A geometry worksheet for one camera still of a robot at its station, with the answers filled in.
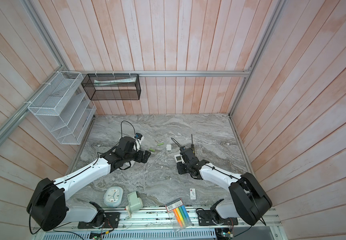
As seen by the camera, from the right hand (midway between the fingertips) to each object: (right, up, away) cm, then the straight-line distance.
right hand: (181, 164), depth 90 cm
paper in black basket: (-51, +51, -1) cm, 72 cm away
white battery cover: (-8, +10, +11) cm, 16 cm away
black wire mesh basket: (-48, +52, +13) cm, 72 cm away
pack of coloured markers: (-3, -22, -16) cm, 27 cm away
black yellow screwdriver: (+9, +9, +9) cm, 15 cm away
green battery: (-14, +11, +14) cm, 22 cm away
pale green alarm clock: (-37, -14, -12) cm, 42 cm away
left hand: (-22, +8, -5) cm, 24 cm away
